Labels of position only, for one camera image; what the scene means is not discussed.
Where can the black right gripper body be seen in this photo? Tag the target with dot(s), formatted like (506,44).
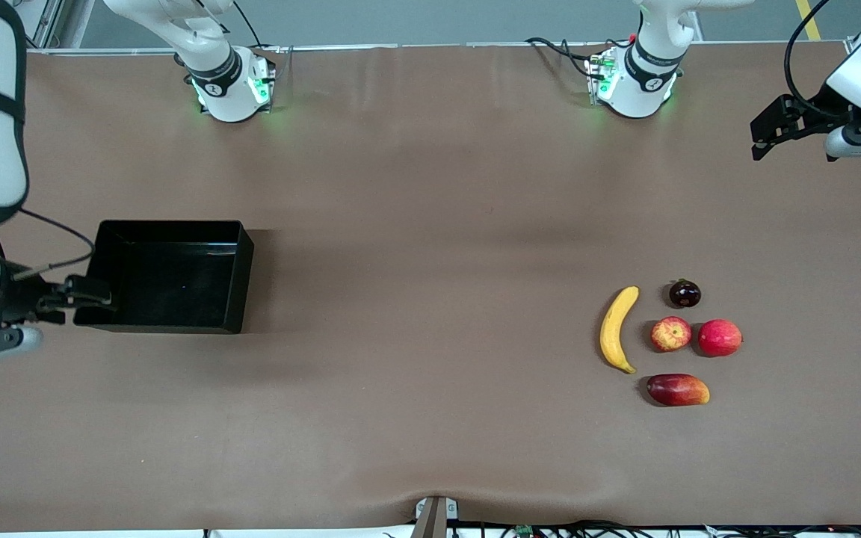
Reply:
(18,297)

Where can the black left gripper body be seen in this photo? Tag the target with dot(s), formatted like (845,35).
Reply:
(817,110)

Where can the black plastic box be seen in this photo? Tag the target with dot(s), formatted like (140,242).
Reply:
(176,276)

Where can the red yellow apple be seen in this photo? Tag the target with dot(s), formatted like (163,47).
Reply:
(671,334)

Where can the yellow banana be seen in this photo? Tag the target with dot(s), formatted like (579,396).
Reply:
(610,332)

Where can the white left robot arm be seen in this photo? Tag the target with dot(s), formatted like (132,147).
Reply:
(647,45)

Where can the dark purple mangosteen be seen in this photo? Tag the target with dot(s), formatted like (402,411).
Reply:
(684,294)

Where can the red round peach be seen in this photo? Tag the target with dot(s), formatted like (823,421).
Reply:
(720,338)

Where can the red yellow mango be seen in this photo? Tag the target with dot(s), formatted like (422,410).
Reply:
(677,390)

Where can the brown table mat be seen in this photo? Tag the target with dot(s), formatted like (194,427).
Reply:
(400,411)

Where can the metal table clamp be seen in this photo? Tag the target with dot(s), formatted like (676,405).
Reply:
(434,512)

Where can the small green circuit board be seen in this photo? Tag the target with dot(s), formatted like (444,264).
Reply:
(525,530)

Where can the aluminium frame profile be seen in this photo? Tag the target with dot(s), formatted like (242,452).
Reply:
(45,22)

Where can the silver table edge rail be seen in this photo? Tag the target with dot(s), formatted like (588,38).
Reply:
(438,45)

